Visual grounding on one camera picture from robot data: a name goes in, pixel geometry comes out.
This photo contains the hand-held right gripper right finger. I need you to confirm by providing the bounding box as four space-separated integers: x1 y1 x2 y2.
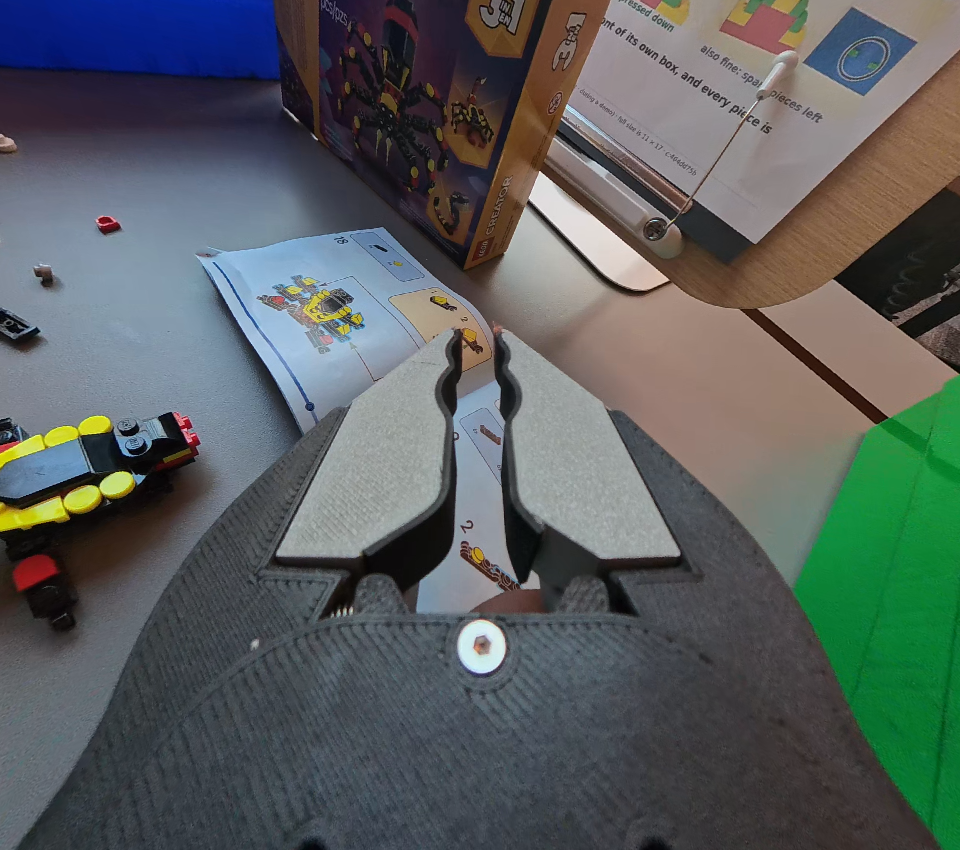
491 329 684 613

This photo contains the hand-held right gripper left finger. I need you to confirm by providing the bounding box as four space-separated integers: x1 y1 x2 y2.
274 327 462 598

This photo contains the lego instruction booklet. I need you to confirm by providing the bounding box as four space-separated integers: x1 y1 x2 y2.
195 226 545 615

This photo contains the yellow black lego model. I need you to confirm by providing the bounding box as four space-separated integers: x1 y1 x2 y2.
0 411 202 632

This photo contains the lego set cardboard box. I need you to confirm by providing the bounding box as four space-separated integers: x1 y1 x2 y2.
264 0 615 271

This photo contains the silver stand base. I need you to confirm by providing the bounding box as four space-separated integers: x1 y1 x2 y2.
528 171 671 292

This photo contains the green plastic bin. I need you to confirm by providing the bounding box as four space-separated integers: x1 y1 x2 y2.
793 374 960 850

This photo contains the wooden board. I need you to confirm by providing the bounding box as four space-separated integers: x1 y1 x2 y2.
541 36 960 310

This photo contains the printed instruction poster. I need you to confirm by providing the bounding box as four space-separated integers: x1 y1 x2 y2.
465 0 960 245

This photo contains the white rail with screw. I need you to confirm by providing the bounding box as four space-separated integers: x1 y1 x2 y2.
556 121 687 259

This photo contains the wire clip with white tip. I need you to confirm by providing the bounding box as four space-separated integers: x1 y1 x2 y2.
663 49 801 229

